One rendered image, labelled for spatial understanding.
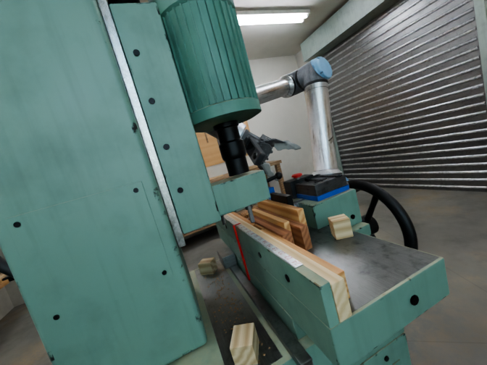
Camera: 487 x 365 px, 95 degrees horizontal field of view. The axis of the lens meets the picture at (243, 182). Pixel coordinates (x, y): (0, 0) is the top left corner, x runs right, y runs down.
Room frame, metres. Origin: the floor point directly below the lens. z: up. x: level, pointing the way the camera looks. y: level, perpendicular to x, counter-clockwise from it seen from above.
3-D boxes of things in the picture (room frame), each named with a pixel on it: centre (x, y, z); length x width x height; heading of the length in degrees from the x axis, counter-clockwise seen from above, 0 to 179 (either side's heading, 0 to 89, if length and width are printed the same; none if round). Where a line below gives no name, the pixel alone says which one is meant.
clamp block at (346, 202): (0.59, -0.18, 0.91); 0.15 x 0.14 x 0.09; 18
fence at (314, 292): (0.51, 0.04, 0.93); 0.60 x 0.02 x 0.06; 18
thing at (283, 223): (0.54, -0.04, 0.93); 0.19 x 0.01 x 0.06; 18
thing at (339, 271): (0.58, 0.02, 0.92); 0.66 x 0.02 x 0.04; 18
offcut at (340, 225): (0.44, -0.17, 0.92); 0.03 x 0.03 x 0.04; 84
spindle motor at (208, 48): (0.53, 0.00, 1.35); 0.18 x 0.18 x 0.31
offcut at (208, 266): (0.65, 0.17, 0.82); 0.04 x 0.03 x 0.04; 72
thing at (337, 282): (0.52, 0.02, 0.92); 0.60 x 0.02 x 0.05; 18
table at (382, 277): (0.56, -0.10, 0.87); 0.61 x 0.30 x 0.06; 18
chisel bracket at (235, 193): (0.53, 0.02, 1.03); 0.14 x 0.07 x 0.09; 108
